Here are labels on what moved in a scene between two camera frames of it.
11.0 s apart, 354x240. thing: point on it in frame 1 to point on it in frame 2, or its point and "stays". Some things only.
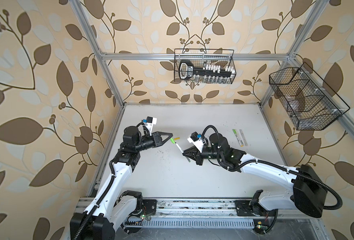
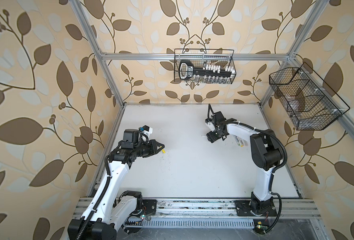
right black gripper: [193, 151] to [211, 137]
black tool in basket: [187, 71] stays
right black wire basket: [310, 103] stays
